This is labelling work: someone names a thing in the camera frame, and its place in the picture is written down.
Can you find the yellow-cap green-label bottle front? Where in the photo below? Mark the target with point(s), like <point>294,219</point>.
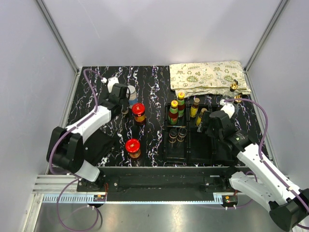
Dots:
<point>173,113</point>

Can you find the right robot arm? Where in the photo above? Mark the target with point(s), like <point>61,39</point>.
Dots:
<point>286,203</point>

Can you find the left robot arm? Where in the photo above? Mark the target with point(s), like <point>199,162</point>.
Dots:
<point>66,147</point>

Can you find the patterned cream folded cloth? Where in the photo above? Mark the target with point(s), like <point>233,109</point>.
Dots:
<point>202,78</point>

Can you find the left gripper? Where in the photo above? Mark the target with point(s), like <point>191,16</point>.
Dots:
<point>126,101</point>

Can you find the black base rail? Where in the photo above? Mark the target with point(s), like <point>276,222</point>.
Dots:
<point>161,184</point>

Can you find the glass oil bottle gold spout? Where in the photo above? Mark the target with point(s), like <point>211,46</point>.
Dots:
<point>232,91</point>

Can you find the yellow-label beige-cap bottle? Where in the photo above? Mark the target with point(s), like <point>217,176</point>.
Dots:
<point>200,116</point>
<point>194,108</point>

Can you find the yellow-cap green-label bottle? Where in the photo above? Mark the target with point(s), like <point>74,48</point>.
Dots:
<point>181,104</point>
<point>173,113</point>

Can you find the right white-lid granule jar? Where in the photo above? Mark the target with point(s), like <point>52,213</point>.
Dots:
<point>133,96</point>

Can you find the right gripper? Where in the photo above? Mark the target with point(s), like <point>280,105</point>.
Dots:
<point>205,118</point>

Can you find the red-lid chili sauce jar front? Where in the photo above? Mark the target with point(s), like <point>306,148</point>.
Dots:
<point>133,149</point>

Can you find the black organizer tray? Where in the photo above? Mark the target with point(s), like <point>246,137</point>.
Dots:
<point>197,148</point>

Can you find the black cloth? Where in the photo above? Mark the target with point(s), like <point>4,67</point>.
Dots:
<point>97,146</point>

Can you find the red-lid chili sauce jar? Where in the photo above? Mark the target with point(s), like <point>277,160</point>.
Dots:
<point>133,149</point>
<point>138,111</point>

